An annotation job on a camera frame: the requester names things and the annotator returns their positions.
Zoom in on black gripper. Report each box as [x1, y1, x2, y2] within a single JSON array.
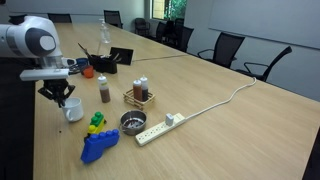
[[37, 78, 76, 108]]

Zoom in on white ceramic mug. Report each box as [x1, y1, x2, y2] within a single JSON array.
[[61, 96, 85, 123]]

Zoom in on small orange cup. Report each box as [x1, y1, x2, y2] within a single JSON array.
[[82, 65, 95, 79]]

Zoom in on blue round container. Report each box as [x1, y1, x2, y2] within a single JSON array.
[[75, 57, 90, 67]]

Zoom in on brown sauce squeeze bottle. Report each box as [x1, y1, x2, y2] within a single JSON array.
[[97, 73, 112, 104]]

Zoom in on yellow green black toy block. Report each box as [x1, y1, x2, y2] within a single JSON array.
[[84, 111, 108, 138]]

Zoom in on black utensil organizer box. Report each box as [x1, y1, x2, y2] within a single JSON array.
[[89, 54, 118, 75]]

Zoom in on blue toy building block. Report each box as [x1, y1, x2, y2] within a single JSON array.
[[80, 128, 120, 164]]

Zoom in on metal tongs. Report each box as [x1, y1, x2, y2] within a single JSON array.
[[111, 52, 124, 63]]

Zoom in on black office chair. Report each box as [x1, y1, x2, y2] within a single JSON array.
[[168, 18, 195, 53], [103, 9, 124, 30], [47, 13, 73, 24], [197, 32, 246, 70], [235, 45, 293, 83], [154, 21, 168, 43], [134, 17, 151, 37]]

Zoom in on red-brown sauce squeeze bottle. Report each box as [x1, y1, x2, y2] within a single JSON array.
[[132, 79, 144, 103]]

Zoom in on small wooden slat crate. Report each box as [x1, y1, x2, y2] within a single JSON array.
[[122, 88, 156, 111]]

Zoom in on small metal bowl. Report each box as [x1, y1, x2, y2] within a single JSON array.
[[119, 110, 148, 136]]

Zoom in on dark sauce squeeze bottle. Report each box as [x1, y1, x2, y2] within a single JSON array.
[[139, 75, 150, 102]]

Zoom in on cream power strip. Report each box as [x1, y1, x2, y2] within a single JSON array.
[[134, 112, 186, 147]]

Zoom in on white plug adapter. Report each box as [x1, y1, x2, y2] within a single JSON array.
[[165, 113, 175, 127]]

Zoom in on window with green view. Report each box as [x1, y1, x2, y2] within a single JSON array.
[[151, 0, 188, 21]]

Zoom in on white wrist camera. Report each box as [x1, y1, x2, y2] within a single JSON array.
[[19, 67, 70, 82]]

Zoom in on dark handled brush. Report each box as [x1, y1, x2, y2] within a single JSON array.
[[77, 42, 94, 61]]

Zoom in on thin grey cable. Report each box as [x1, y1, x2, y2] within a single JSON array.
[[131, 53, 189, 63]]

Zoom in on cream power strip cable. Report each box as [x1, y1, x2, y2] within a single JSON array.
[[184, 76, 258, 121]]

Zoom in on wall whiteboard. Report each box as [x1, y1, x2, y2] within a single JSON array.
[[208, 0, 320, 50]]

